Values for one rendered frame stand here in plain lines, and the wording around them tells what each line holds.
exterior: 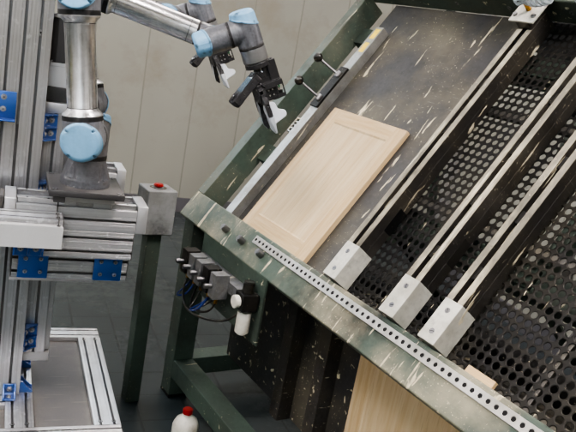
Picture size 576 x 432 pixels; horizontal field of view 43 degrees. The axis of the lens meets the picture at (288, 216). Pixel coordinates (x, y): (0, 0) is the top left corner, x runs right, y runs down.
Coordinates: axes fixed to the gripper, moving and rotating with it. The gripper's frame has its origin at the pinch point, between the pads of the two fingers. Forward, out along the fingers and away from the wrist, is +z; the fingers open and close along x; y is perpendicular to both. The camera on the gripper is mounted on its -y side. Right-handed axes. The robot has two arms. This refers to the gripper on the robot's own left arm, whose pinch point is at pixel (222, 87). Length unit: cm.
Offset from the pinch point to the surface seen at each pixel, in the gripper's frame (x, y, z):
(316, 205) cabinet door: -51, 9, 39
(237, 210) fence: -17.6, -13.2, 42.8
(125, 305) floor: 99, -72, 116
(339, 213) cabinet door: -63, 12, 40
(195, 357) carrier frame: 3, -48, 107
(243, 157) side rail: 8.5, 0.7, 32.4
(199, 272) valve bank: -37, -36, 52
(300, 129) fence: -12.8, 21.5, 23.3
